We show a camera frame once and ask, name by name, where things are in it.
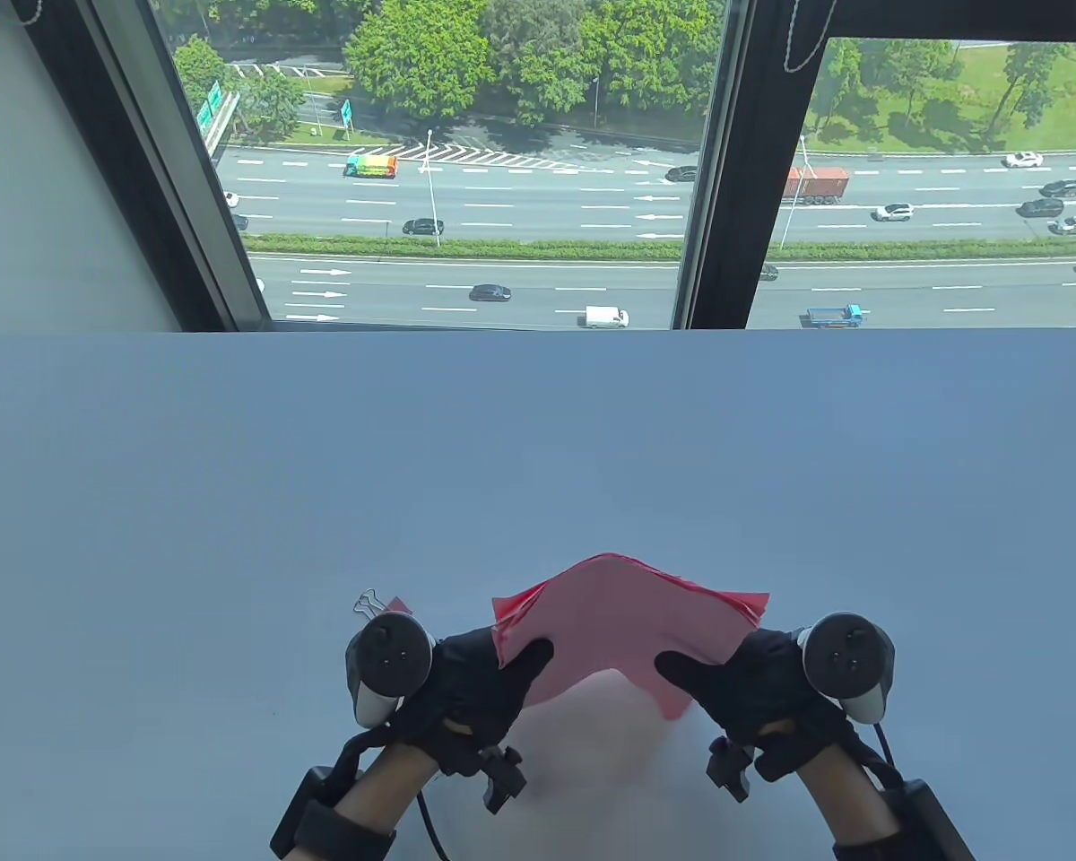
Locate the person's right hand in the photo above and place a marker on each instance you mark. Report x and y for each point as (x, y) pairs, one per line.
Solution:
(762, 682)

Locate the person's left hand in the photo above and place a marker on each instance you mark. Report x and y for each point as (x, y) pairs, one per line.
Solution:
(466, 682)

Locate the pink paper sheet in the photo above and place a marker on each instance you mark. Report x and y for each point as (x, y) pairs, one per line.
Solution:
(507, 619)
(619, 619)

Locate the pink binder clip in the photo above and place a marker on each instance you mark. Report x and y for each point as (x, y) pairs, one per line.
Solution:
(396, 606)

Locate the person's right forearm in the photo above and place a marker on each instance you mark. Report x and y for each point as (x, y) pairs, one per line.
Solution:
(847, 798)

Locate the person's left forearm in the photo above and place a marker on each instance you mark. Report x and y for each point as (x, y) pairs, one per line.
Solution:
(386, 785)

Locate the black and white hand controller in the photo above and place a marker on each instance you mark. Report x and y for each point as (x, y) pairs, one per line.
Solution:
(847, 655)
(394, 655)

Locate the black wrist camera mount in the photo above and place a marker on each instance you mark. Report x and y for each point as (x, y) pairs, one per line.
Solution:
(502, 780)
(733, 771)

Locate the dark window frame post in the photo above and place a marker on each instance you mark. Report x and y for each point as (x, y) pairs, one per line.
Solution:
(161, 179)
(744, 179)

